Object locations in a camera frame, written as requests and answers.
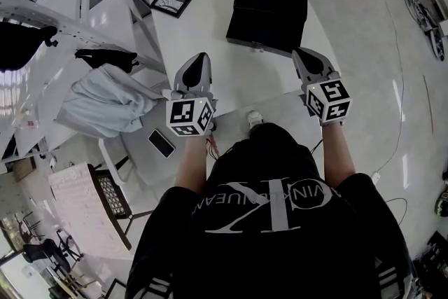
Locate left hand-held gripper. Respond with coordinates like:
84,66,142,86
165,52,218,137

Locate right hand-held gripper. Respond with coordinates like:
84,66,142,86
291,47,353,126

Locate black box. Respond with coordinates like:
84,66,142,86
225,0,309,54

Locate person's left forearm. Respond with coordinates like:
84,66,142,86
174,134,207,193

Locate person's right forearm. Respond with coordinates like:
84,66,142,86
321,122,357,188

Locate grey white office chair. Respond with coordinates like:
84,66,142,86
74,48,185,188

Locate brown cardboard piece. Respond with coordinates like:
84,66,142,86
12,160,38,183

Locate black mesh office chair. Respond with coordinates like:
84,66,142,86
19,220,85,277

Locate person's left hand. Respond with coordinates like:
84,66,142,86
170,89,214,101

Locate white square table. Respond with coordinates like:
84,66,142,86
141,0,339,116

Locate person's white shoe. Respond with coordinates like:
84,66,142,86
247,111,264,129

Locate black smartphone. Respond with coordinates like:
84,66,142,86
148,128,175,159

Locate person's dark trousers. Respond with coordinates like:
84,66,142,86
223,122,316,169

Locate light blue cloth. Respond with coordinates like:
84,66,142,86
55,64,165,141

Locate thin brown stick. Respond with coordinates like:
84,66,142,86
422,74,434,134

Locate black metal lattice table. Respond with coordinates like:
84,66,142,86
87,164,155,251

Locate long white desk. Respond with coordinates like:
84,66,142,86
0,0,169,162

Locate pink patterned tablecloth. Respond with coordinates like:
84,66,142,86
47,162,136,258

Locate black green round device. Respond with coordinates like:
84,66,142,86
433,190,448,216

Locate person's black printed t-shirt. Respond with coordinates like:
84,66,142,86
125,150,416,299

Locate black equipment pile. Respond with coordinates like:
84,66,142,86
414,230,448,299

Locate wooden stool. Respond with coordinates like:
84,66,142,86
57,271,99,291

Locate black picture frame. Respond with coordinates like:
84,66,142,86
149,0,195,19

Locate white floor cable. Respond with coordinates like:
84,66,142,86
374,0,407,174

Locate black white cable bundle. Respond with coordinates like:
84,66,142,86
405,0,445,62

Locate black floor cable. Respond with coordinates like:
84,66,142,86
383,197,409,221

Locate black metal frame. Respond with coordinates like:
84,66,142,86
104,278,127,299

